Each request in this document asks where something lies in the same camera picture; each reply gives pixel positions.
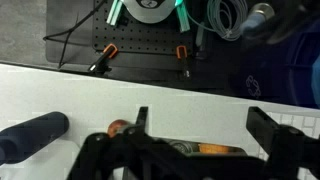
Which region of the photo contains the orange black bar clamp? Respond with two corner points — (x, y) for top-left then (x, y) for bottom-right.
(88, 43), (119, 76)
(175, 44), (192, 79)

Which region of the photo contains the red apple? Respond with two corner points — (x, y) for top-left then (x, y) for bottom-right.
(107, 119), (132, 138)

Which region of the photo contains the black base platform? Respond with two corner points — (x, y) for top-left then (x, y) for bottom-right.
(44, 0), (234, 90)

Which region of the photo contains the thin black cable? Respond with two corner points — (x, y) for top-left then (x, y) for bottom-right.
(43, 0), (108, 70)

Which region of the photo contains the coiled light blue cable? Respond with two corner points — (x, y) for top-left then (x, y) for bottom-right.
(186, 0), (249, 42)

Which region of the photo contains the blue recycling bin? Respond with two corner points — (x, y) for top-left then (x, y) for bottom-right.
(229, 19), (320, 109)

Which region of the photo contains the teal clamp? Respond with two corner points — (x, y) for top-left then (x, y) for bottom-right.
(174, 0), (191, 33)
(106, 0), (125, 27)

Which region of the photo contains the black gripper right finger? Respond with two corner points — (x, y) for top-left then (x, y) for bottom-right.
(245, 106), (320, 180)

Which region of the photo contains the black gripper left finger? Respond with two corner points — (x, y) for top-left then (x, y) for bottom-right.
(66, 106), (183, 180)

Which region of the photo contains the black perforated mounting board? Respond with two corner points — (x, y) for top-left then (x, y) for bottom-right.
(91, 0), (196, 56)

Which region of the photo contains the white tile pattern panel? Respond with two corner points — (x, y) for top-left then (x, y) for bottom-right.
(258, 111), (320, 180)

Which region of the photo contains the black cable conduit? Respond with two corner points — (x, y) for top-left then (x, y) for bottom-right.
(239, 0), (320, 44)

